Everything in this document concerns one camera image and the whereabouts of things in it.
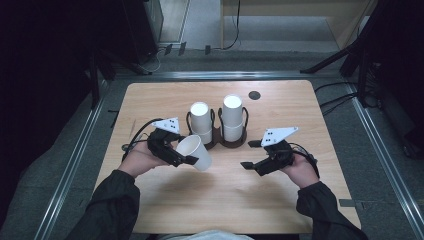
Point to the dark double cup holder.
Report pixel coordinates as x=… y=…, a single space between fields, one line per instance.
x=216 y=133

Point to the white paper cup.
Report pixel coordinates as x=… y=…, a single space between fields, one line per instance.
x=232 y=110
x=200 y=116
x=207 y=136
x=232 y=134
x=200 y=153

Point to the aluminium floor rail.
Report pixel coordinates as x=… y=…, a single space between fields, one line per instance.
x=66 y=176
x=386 y=156
x=226 y=75

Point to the black tripod stand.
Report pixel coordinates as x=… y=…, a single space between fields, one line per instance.
x=361 y=50

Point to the light wooden cabinet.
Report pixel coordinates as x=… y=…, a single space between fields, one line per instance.
x=346 y=23

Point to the black round table grommet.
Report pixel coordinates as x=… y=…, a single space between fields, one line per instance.
x=254 y=95

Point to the person's left hand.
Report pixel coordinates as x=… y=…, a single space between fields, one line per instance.
x=138 y=160

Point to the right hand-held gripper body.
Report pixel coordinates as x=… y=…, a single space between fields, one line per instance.
x=280 y=156

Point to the dark cabinet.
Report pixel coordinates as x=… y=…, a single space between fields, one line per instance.
x=143 y=30

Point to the small black floor bracket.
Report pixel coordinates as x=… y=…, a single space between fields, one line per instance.
x=207 y=50
x=168 y=49
x=182 y=48

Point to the grey tape strip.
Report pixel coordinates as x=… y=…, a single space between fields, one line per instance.
x=347 y=202

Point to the black metal stand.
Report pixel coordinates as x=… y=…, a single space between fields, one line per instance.
x=95 y=83

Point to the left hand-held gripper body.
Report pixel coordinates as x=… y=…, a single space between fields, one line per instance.
x=160 y=146

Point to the person's light shirt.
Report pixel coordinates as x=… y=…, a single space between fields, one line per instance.
x=206 y=236

